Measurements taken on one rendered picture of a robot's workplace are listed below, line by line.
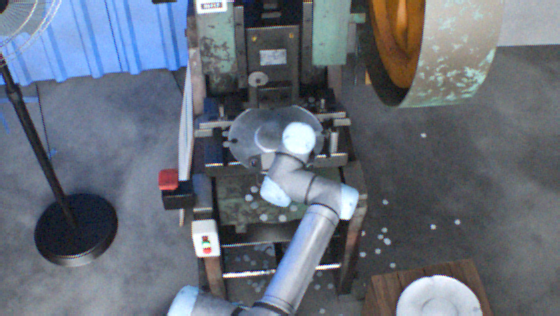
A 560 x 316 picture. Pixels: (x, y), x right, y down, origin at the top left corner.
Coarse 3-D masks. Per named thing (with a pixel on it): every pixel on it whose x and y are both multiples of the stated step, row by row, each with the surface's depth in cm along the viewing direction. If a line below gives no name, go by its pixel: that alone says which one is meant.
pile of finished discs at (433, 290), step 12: (432, 276) 199; (408, 288) 197; (420, 288) 197; (432, 288) 196; (444, 288) 196; (456, 288) 196; (408, 300) 194; (420, 300) 194; (432, 300) 193; (444, 300) 193; (456, 300) 193; (468, 300) 193; (408, 312) 191; (420, 312) 191; (432, 312) 190; (444, 312) 190; (456, 312) 190; (468, 312) 190; (480, 312) 190
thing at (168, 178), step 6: (168, 168) 181; (174, 168) 181; (162, 174) 180; (168, 174) 180; (174, 174) 180; (162, 180) 178; (168, 180) 178; (174, 180) 178; (162, 186) 177; (168, 186) 177; (174, 186) 177
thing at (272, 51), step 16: (288, 0) 167; (256, 16) 162; (272, 16) 161; (288, 16) 162; (256, 32) 160; (272, 32) 160; (288, 32) 161; (256, 48) 164; (272, 48) 164; (288, 48) 165; (256, 64) 168; (272, 64) 169; (288, 64) 169; (256, 80) 170; (272, 80) 173; (288, 80) 174; (256, 96) 177; (272, 96) 174; (288, 96) 174
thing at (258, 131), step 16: (256, 112) 193; (272, 112) 192; (288, 112) 192; (304, 112) 192; (240, 128) 188; (256, 128) 188; (272, 128) 187; (320, 128) 188; (240, 144) 184; (256, 144) 184; (272, 144) 183; (320, 144) 184; (240, 160) 180
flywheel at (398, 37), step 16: (368, 0) 188; (384, 0) 182; (400, 0) 165; (416, 0) 149; (384, 16) 181; (400, 16) 168; (416, 16) 151; (384, 32) 178; (400, 32) 168; (416, 32) 153; (384, 48) 175; (400, 48) 170; (416, 48) 154; (384, 64) 177; (400, 64) 161; (416, 64) 144; (400, 80) 161
